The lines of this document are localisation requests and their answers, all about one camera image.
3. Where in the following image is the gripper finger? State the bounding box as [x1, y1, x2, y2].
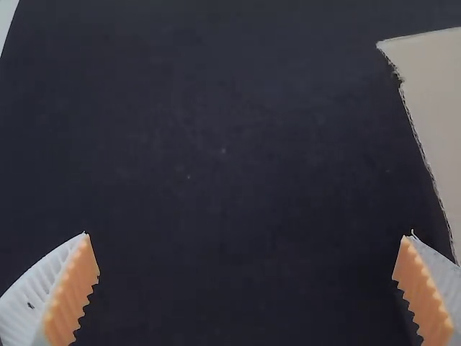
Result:
[0, 230, 102, 346]
[391, 228, 461, 346]

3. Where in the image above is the cardboard box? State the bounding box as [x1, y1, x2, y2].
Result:
[375, 26, 461, 268]

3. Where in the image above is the black mat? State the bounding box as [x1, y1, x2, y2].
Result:
[0, 0, 461, 346]

